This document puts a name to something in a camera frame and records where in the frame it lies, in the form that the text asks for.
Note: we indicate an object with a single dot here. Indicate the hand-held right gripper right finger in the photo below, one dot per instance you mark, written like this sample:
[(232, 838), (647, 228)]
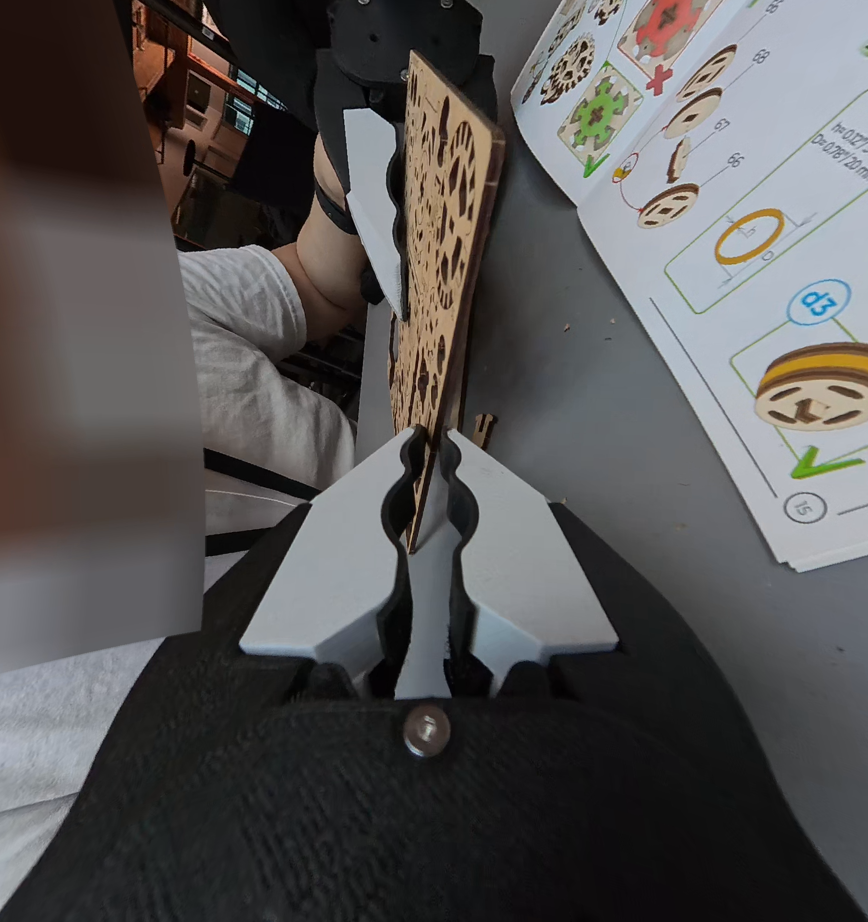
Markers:
[(542, 576)]

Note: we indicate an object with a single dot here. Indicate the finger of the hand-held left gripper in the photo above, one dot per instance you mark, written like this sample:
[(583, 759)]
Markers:
[(365, 180)]

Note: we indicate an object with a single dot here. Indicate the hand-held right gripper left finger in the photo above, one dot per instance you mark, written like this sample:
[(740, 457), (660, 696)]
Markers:
[(319, 576)]

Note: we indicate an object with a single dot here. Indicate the wooden laser-cut parts sheet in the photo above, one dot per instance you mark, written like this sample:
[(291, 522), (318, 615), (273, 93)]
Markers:
[(470, 302)]

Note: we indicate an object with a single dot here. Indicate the person's left forearm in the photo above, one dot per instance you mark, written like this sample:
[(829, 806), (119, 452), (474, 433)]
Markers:
[(333, 274)]

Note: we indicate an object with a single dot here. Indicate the black wristband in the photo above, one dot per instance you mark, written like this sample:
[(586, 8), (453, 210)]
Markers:
[(331, 212)]

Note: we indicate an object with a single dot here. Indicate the small forked wooden piece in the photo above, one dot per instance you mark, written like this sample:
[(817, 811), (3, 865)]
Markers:
[(486, 428)]

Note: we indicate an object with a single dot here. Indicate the assembly instruction booklet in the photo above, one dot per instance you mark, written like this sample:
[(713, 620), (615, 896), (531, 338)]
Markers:
[(729, 324)]

